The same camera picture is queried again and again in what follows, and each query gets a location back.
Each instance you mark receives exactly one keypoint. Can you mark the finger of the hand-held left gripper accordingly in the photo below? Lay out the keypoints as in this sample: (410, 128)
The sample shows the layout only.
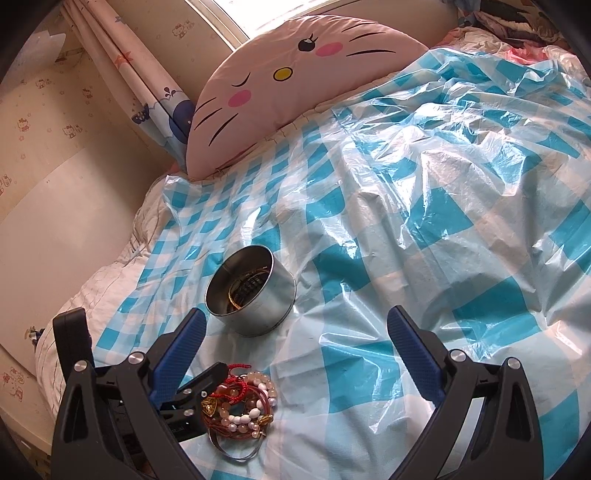
(210, 376)

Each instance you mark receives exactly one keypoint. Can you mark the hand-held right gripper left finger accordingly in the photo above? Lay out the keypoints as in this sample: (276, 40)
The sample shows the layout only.
(182, 344)

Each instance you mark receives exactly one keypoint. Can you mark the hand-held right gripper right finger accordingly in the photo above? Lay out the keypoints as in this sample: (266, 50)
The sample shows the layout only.
(413, 355)

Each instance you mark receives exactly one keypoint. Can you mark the mixed jewelry heap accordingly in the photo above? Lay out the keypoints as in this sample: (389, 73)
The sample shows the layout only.
(240, 290)

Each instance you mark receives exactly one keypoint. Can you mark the silver bangle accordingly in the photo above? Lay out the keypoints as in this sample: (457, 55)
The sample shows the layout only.
(240, 457)

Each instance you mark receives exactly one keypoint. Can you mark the round metal tin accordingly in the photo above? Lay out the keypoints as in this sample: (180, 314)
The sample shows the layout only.
(272, 304)

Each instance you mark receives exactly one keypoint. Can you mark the white quilt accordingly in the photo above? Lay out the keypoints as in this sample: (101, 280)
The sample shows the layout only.
(92, 300)

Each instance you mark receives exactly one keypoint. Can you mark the blue checkered plastic sheet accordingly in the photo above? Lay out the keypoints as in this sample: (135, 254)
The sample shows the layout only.
(415, 230)

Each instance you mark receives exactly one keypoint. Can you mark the pink cat face pillow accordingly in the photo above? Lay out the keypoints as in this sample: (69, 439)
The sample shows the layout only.
(277, 106)

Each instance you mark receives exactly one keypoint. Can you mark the printed curtain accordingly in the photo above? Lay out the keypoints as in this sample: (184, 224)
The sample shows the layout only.
(138, 78)

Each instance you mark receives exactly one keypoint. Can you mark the window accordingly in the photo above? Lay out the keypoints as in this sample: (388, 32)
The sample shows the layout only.
(277, 11)

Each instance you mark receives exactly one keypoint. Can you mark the pile of clothes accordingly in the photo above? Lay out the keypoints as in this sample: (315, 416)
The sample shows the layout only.
(508, 18)

